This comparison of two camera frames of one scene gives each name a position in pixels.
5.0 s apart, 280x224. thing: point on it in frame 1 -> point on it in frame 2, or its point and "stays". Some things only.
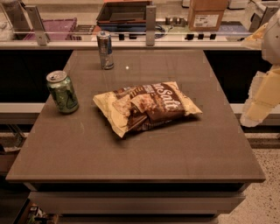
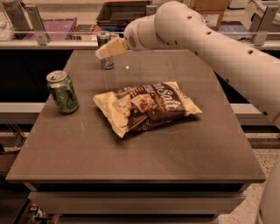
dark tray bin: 122,17 stays
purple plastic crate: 57,29 stays
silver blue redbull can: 104,40 stays
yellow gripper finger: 263,96 -> 140,34
